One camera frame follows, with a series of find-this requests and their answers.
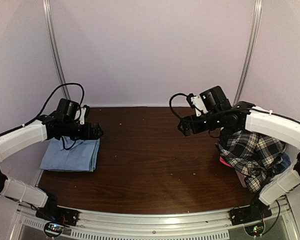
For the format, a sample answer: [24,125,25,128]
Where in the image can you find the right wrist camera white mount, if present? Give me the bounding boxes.
[186,93,208,117]

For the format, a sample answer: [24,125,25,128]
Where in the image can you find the black white plaid shirt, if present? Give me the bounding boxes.
[216,129,287,193]

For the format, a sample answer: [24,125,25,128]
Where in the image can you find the right round circuit board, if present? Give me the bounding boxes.
[244,222,265,238]

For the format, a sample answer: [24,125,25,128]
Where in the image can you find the aluminium frame post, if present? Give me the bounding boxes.
[233,0,263,104]
[42,0,66,85]

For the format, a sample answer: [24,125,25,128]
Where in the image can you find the black cable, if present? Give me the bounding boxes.
[19,83,86,151]
[168,92,193,121]

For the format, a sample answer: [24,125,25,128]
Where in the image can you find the pink shirt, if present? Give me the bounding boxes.
[219,156,232,168]

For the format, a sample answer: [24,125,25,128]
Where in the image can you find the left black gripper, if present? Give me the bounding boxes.
[63,120,104,141]

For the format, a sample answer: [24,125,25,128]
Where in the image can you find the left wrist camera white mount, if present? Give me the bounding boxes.
[75,105,90,125]

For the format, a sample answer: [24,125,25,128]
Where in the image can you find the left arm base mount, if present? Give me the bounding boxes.
[34,206,79,227]

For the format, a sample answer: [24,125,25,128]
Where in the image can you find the left black cable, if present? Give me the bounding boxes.
[19,83,86,151]

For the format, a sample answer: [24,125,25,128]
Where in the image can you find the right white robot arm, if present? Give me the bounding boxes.
[177,86,300,221]

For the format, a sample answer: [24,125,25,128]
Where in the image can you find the white plastic laundry basket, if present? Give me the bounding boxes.
[235,170,247,188]

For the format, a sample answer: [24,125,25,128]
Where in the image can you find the right aluminium frame post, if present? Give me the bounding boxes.
[233,0,263,104]

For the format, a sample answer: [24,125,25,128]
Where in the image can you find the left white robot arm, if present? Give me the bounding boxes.
[0,98,104,222]

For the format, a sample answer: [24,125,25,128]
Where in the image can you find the left aluminium frame post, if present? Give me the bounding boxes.
[42,0,66,85]

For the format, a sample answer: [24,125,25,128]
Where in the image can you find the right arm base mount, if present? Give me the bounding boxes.
[229,205,272,226]

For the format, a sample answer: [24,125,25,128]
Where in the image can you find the blue denim garment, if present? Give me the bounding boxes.
[272,153,291,175]

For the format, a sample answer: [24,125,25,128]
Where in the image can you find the front aluminium rail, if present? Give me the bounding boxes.
[14,194,300,240]

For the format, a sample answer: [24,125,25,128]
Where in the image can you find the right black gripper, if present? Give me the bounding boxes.
[178,110,224,137]

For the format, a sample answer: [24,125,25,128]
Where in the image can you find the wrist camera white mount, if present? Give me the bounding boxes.
[186,93,208,117]
[75,105,90,125]

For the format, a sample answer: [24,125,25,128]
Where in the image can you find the right black cable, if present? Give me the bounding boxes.
[168,92,193,121]

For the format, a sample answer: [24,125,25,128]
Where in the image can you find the folded light blue shirt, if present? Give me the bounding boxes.
[40,137,100,172]

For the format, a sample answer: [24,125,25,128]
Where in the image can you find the left round circuit board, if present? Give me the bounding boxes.
[43,221,65,238]

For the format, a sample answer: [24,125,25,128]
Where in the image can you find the round circuit board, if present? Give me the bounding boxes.
[244,222,265,238]
[43,221,65,238]

